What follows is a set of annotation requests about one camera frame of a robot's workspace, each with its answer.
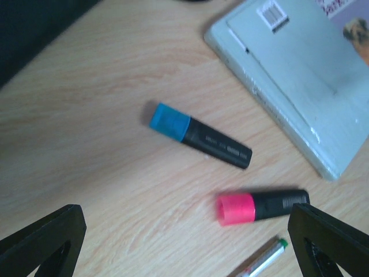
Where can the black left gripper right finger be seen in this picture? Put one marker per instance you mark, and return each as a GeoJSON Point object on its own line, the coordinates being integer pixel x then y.
{"type": "Point", "coordinates": [323, 244]}

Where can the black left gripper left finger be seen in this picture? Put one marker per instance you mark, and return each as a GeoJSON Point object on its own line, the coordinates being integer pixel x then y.
{"type": "Point", "coordinates": [49, 247]}

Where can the grey hardcover book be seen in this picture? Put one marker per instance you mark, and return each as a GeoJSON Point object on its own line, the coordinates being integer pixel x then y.
{"type": "Point", "coordinates": [305, 74]}

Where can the black backpack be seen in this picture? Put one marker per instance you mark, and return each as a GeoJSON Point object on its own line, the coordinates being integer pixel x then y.
{"type": "Point", "coordinates": [27, 27]}

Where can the silver green tip pen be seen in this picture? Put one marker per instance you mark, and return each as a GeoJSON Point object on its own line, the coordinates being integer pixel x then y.
{"type": "Point", "coordinates": [263, 260]}

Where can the pink cap highlighter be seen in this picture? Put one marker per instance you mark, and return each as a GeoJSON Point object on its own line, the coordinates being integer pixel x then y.
{"type": "Point", "coordinates": [240, 208]}

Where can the blue cap highlighter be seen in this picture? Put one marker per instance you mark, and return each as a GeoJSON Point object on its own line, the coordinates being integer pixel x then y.
{"type": "Point", "coordinates": [192, 132]}

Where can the dog picture book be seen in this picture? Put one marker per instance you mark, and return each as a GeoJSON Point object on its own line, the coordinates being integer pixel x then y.
{"type": "Point", "coordinates": [351, 17]}

